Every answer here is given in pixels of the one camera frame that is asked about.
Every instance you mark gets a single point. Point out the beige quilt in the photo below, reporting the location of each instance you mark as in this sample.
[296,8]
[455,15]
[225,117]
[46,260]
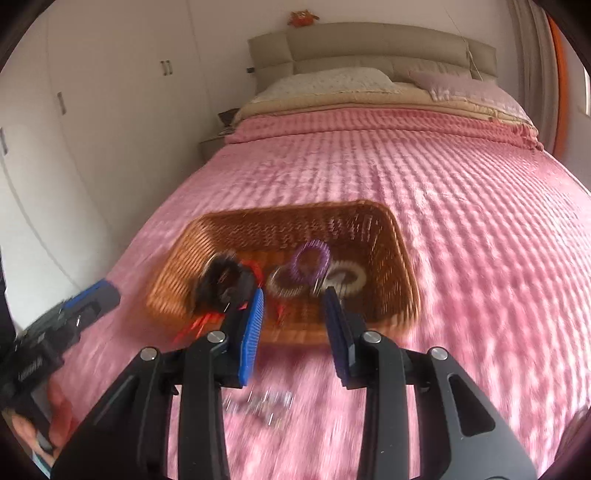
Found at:
[369,104]

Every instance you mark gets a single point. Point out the beige padded headboard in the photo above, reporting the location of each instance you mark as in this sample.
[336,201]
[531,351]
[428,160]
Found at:
[369,46]

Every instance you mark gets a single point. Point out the orange curtain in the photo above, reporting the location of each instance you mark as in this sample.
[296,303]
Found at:
[561,83]

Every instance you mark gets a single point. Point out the white patterned pillow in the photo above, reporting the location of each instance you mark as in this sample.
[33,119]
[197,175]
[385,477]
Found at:
[323,85]

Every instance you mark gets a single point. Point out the beige nightstand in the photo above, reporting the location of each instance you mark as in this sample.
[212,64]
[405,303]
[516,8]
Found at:
[212,147]

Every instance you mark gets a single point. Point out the brown wicker basket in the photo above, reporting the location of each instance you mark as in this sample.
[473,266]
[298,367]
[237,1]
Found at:
[378,240]

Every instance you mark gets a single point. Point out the pink plush blanket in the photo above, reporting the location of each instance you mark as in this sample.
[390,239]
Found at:
[461,207]

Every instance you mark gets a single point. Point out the grey sheer curtain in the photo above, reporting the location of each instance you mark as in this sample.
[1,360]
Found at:
[531,69]

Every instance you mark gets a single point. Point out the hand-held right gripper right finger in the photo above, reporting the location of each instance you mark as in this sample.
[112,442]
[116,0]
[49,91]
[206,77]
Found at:
[337,337]

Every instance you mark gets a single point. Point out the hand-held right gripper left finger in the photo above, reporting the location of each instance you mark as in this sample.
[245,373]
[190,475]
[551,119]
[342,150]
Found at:
[251,337]

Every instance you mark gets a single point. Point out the orange plush toy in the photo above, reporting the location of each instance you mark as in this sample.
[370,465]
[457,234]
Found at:
[303,17]

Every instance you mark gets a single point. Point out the white wardrobe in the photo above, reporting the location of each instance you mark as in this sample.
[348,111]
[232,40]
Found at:
[115,138]

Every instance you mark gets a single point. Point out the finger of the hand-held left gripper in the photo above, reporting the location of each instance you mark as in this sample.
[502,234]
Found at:
[94,295]

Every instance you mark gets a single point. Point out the pink pillow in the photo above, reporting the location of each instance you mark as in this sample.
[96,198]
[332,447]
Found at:
[461,90]

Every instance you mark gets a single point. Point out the person's left hand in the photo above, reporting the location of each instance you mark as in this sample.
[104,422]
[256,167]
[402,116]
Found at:
[62,410]

